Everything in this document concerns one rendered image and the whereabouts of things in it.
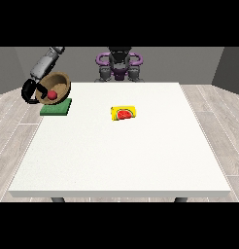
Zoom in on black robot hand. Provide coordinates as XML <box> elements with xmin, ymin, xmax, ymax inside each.
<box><xmin>20</xmin><ymin>77</ymin><xmax>49</xmax><ymax>105</ymax></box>

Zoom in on brown wooden bowl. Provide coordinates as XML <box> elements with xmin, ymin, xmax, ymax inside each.
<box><xmin>34</xmin><ymin>71</ymin><xmax>72</xmax><ymax>106</ymax></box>

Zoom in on small red ball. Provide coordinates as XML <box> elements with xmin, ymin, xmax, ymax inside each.
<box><xmin>47</xmin><ymin>89</ymin><xmax>58</xmax><ymax>100</ymax></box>

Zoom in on green square pad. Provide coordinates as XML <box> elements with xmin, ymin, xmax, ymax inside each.
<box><xmin>39</xmin><ymin>97</ymin><xmax>73</xmax><ymax>117</ymax></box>

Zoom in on grey robot trunk purple rings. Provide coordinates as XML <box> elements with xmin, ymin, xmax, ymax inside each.
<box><xmin>94</xmin><ymin>47</ymin><xmax>146</xmax><ymax>84</ymax></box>

